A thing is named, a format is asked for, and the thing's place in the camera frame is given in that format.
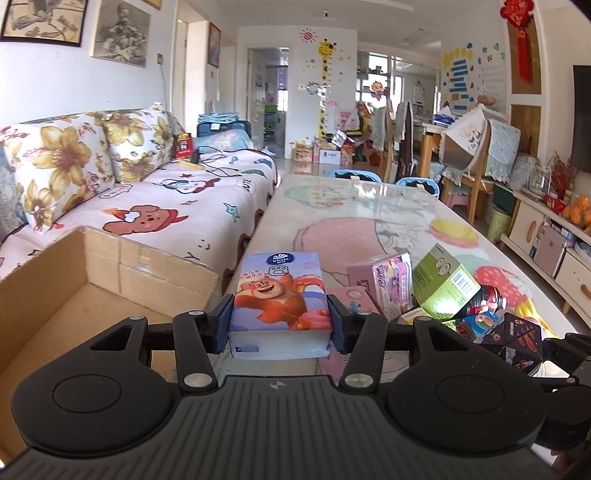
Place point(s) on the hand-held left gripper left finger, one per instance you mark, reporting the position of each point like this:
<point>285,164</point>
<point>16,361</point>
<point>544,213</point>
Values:
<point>222,323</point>

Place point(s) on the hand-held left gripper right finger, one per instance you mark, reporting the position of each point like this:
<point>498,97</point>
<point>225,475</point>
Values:
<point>339,328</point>

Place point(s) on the cartoon bear tissue pack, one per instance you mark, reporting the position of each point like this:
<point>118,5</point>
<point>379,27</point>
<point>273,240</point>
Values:
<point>277,295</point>

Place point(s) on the pink cartoon box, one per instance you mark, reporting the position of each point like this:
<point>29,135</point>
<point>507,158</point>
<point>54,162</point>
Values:
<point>385,281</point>

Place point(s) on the green carton box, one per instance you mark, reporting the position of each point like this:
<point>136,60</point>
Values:
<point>443,286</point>

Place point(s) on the brown cardboard box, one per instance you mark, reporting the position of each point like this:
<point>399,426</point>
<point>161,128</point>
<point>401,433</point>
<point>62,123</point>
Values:
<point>55,295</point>

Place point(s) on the flat pink packet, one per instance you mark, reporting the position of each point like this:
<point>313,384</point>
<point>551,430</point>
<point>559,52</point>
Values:
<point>353,297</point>

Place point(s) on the black geometric puzzle cube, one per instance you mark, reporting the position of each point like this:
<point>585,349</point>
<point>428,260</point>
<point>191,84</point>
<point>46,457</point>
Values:
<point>512,344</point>

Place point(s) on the sofa with cartoon cover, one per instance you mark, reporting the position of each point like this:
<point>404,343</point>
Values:
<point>184,207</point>

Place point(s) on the cartoon printed tablecloth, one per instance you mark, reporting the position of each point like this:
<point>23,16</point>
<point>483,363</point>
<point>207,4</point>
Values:
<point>369,207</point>

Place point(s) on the cream television cabinet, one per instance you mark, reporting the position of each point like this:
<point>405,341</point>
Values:
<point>549,240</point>

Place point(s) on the red snack packet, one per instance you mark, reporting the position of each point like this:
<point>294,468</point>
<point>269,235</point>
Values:
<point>183,145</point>

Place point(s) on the pile of oranges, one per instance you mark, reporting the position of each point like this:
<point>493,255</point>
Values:
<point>581,212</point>

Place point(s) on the green waste bin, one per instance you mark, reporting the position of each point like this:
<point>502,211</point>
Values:
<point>499,224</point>

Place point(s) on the dark blue suitcase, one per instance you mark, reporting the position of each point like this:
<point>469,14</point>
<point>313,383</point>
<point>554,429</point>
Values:
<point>226,127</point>

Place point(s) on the small floral cushion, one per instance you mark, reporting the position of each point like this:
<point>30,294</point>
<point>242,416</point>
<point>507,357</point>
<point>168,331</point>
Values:
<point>136,143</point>

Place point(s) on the wooden dining table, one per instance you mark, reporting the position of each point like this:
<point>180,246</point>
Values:
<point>429,143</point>

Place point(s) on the glass jar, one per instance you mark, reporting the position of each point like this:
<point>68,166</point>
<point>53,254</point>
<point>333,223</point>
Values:
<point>540,181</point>

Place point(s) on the large floral cushion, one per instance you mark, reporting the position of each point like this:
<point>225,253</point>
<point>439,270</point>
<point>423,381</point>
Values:
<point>60,170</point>

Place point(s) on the wooden chair with cloth cover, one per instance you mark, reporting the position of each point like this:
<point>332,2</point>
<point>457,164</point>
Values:
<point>466,143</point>

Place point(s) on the red flower bouquet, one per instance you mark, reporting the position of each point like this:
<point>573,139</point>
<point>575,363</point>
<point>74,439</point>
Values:
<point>562,173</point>

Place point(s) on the chair with teal lace cover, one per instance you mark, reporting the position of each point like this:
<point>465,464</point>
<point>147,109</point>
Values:
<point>503,143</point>

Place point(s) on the giraffe height chart sticker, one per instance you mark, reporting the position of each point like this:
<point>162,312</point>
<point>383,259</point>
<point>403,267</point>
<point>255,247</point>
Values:
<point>325,78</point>

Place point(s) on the black television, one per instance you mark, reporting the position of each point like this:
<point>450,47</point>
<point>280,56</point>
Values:
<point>582,120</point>

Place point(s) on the red hanging knot ornament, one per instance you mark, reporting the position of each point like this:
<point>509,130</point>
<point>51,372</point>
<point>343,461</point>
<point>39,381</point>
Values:
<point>519,27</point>

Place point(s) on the dark framed floral picture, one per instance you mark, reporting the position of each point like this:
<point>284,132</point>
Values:
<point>41,21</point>

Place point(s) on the small framed wall picture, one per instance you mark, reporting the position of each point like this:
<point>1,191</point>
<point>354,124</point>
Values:
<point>214,45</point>

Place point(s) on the blue note wall display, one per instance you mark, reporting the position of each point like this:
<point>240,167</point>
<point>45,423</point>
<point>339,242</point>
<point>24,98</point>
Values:
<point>458,74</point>

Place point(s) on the sun wall sticker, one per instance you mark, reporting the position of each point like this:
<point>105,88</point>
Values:
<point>307,35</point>

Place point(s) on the grey portrait wall poster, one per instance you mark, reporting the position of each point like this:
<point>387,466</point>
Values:
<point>121,32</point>

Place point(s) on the gold framed wall picture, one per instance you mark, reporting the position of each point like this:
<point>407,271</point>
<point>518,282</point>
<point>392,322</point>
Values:
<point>151,3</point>

